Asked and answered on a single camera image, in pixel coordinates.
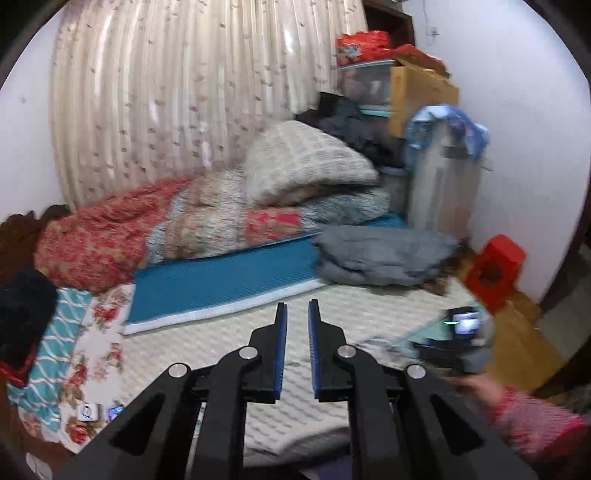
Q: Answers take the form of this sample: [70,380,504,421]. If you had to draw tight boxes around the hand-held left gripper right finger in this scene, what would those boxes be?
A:
[307,299,539,480]

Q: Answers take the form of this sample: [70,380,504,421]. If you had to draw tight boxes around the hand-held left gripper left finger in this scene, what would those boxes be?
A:
[55,302,289,480]

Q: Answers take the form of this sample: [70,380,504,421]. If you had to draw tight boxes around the white fluffy spotted garment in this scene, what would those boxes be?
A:
[348,338,419,360]

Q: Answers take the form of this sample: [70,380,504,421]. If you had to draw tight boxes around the grey folded clothes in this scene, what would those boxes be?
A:
[313,225,462,288]

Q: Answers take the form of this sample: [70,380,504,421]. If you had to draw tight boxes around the pile of dark clothes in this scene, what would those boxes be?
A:
[295,91,402,169]

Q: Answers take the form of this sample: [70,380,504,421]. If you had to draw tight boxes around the person's right hand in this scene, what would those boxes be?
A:
[438,373,506,409]

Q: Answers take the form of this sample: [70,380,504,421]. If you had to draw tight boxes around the light teal cloth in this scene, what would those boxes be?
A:
[397,318,495,356]

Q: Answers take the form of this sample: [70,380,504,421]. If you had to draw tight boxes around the cream chevron mat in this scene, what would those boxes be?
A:
[120,277,481,457]

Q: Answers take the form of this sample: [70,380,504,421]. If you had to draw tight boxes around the red box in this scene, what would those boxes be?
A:
[463,234,527,315]

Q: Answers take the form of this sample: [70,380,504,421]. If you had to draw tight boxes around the teal mat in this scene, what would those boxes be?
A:
[121,215,407,337]

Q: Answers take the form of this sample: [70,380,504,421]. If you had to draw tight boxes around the grey patterned quilt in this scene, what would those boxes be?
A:
[295,187,393,232]

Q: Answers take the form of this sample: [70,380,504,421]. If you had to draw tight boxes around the beige floral quilt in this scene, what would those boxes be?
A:
[145,170,324,261]

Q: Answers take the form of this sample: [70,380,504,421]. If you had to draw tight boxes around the white standing appliance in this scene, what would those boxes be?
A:
[406,134,483,241]

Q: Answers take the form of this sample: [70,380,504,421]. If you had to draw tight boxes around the grey lidded bucket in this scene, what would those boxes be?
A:
[379,165,411,215]

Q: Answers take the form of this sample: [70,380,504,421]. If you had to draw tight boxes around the floral bed sheet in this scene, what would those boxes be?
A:
[9,284,137,446]

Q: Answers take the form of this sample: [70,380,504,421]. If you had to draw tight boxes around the red floral quilt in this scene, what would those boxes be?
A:
[34,178,195,294]

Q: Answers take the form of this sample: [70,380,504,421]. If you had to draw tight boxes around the blue printed cloth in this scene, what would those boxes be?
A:
[404,105,491,162]

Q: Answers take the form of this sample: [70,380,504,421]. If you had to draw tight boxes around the teal striped cloth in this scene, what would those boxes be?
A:
[7,287,93,432]

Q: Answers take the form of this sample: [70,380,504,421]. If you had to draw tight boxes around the brown cardboard box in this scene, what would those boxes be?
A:
[388,55,460,139]

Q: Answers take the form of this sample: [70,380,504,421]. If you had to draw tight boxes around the black fluffy cloth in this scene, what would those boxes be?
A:
[0,268,60,370]

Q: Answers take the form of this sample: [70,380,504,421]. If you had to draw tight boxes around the red cloth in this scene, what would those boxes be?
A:
[0,357,31,388]

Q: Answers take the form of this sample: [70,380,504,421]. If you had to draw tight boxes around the clear plastic storage box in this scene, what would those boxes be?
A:
[337,60,397,112]

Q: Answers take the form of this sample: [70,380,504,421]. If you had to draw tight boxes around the leaf print curtain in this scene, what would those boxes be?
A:
[48,0,370,210]

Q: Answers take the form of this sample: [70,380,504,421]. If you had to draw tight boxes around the carved wooden headboard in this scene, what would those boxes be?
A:
[0,205,72,278]

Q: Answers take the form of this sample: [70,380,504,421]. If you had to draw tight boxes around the red plastic bag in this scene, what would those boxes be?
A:
[335,30,393,68]

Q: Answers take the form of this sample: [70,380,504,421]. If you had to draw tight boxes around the dark wooden cabinet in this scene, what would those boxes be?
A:
[362,0,414,47]

